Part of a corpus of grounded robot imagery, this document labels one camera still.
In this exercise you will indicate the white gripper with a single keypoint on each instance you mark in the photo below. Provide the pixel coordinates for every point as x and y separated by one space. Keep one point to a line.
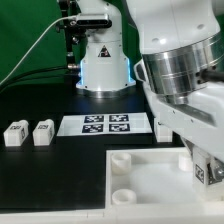
200 121

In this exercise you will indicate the white square tabletop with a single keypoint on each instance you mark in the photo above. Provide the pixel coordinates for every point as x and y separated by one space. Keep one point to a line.
150 176

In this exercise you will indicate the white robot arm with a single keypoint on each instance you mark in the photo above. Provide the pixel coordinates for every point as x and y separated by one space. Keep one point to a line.
180 66

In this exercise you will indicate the white L-shaped obstacle fence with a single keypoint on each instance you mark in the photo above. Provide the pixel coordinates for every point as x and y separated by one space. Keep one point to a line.
208 213

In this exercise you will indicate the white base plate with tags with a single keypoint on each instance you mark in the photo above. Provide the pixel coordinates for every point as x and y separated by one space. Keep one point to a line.
104 124

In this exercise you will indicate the black camera on mount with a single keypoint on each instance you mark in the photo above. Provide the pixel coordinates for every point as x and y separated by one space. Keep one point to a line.
75 26

